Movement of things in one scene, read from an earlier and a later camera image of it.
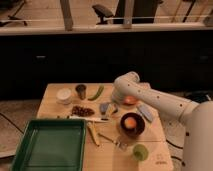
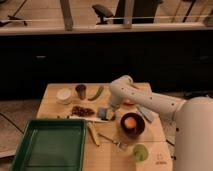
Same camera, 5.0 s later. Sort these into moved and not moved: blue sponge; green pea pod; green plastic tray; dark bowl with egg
Moved: blue sponge
Not moved: dark bowl with egg; green pea pod; green plastic tray
